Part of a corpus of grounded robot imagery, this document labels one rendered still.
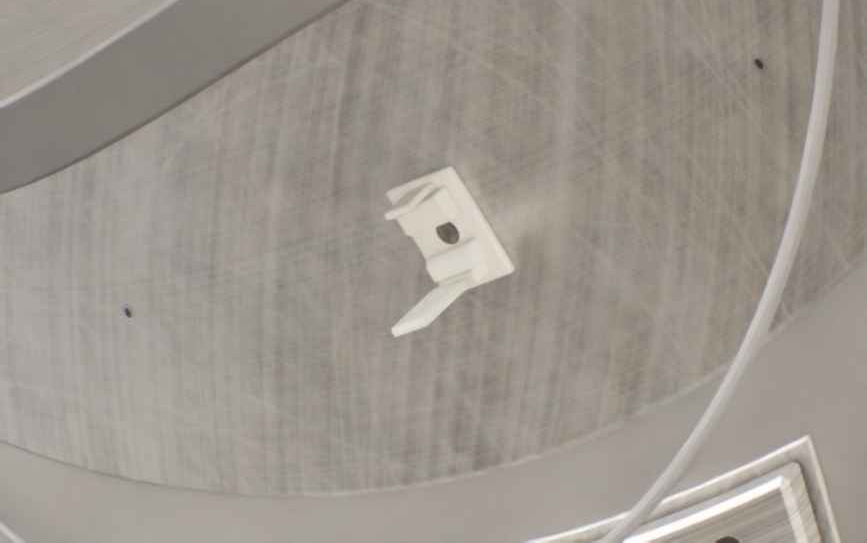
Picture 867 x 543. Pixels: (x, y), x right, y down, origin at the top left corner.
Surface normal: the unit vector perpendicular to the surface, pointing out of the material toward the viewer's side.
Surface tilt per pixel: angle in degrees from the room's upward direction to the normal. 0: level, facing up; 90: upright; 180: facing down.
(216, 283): 90
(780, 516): 90
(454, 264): 90
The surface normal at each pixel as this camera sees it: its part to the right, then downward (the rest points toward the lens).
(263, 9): -0.49, 0.48
